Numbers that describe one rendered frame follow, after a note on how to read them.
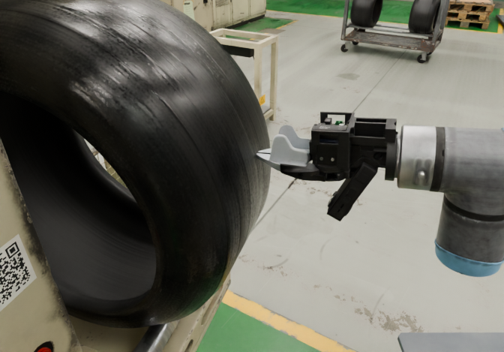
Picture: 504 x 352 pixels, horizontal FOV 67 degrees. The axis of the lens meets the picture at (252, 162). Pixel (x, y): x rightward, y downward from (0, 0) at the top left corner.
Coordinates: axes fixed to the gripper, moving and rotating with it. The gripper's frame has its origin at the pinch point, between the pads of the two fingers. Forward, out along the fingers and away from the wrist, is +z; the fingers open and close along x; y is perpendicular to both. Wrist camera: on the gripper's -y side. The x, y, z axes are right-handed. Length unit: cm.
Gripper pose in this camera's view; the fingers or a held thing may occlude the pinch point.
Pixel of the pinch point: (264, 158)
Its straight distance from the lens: 62.3
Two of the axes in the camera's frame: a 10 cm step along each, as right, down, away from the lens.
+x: -3.3, 4.9, -8.0
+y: -1.1, -8.7, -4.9
